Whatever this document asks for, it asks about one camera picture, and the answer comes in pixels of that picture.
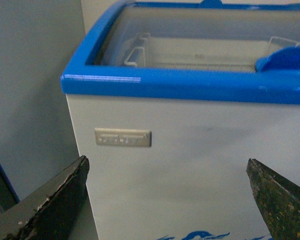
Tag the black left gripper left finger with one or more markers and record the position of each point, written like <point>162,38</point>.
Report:
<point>50,212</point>

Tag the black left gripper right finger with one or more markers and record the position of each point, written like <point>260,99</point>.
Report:
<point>278,200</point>

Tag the silver brand badge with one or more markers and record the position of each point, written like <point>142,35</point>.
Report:
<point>123,137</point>

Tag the white blue chest freezer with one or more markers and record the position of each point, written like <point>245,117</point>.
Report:
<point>191,184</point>

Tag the glass sliding freezer lid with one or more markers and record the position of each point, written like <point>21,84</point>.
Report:
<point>193,23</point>

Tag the blue freezer lid handle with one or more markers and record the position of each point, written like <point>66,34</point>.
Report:
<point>287,58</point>

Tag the white wire freezer basket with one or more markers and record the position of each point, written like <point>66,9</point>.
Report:
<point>204,54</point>

